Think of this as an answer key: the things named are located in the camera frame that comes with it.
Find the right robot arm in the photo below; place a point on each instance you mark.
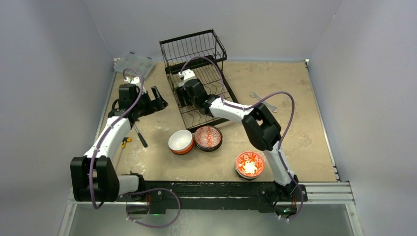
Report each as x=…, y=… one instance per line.
x=262, y=129

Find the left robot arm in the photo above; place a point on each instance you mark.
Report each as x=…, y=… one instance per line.
x=93, y=175

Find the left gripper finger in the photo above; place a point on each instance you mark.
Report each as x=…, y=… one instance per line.
x=146, y=101
x=159, y=103

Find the clear plastic organizer box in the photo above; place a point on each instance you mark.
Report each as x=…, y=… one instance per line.
x=143, y=65

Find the yellow handled pliers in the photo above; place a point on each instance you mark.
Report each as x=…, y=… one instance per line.
x=125, y=141

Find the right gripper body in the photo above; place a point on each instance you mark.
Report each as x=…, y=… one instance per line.
x=182, y=96

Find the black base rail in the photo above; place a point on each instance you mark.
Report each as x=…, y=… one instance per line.
x=264, y=197

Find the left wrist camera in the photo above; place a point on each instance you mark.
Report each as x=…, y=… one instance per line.
x=136, y=81

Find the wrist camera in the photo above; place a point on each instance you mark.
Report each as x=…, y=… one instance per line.
x=136, y=81
x=185, y=76

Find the black wire dish rack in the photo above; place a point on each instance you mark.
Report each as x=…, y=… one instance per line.
x=204, y=54

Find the red patterned black bowl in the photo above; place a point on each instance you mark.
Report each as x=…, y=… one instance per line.
x=208, y=138

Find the red floral bowl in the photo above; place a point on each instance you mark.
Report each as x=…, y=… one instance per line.
x=249, y=165

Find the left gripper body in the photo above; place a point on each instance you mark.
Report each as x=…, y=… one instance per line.
x=142, y=110

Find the small hammer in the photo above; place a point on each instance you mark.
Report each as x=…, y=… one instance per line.
x=140, y=136

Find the aluminium frame rail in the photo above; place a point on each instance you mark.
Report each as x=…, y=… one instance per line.
x=328, y=211

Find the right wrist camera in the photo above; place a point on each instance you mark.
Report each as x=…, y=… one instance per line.
x=185, y=76

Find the orange white bowl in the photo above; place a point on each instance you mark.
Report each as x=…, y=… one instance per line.
x=181, y=142

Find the silver wrench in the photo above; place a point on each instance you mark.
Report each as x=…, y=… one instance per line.
x=274, y=109

